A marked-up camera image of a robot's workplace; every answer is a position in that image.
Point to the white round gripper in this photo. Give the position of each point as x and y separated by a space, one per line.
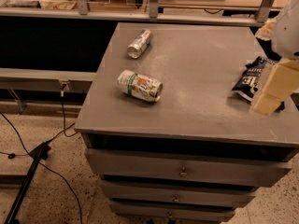
288 32

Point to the blue chip bag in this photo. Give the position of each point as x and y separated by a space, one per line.
247 85

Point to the silver redbull can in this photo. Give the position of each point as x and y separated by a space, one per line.
140 44

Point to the white green soda can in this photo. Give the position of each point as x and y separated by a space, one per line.
142 87

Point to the grey drawer cabinet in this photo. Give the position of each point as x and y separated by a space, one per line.
138 147

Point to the black stand leg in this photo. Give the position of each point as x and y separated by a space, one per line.
37 154

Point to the grey metal shelf frame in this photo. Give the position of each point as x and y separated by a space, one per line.
155 11

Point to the top drawer metal handle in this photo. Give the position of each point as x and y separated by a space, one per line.
183 172

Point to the middle drawer metal handle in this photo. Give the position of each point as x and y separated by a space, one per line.
176 199

